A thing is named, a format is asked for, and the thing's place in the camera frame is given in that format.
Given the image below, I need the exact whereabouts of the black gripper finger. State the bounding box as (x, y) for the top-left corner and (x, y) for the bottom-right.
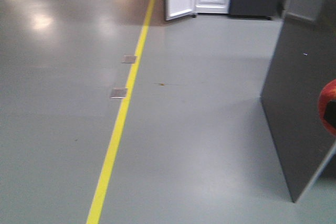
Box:
(323, 102), (336, 129)

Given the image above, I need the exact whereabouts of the grey cabinet panel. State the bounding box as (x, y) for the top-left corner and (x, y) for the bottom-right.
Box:
(261, 0), (335, 202)

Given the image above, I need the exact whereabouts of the metal floor plate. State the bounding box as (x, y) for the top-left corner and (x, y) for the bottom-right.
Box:
(121, 55), (137, 64)
(110, 88), (128, 99)

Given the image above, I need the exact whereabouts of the red yellow apple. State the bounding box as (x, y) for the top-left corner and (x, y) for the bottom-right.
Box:
(318, 79), (335, 136)

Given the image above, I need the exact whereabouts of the metal floor plate far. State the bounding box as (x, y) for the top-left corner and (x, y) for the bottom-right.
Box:
(121, 55), (137, 64)

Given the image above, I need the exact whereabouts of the metal floor plate near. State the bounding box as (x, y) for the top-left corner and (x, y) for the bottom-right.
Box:
(110, 88), (128, 99)

